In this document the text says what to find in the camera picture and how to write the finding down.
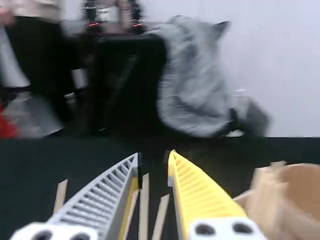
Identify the wooden chopstick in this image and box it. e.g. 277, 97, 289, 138
139, 173, 150, 240
150, 194, 171, 240
52, 178, 69, 215

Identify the person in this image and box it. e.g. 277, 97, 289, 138
0, 0, 85, 126

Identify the grey jacket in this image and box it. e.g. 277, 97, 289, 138
143, 14, 272, 139

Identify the black office chair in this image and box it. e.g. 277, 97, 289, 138
87, 33, 169, 137

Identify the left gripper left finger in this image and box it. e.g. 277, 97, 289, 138
9, 152, 140, 240

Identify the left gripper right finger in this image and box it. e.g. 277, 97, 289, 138
166, 149, 266, 240

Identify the brown paper cup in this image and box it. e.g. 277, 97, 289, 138
232, 160, 320, 240

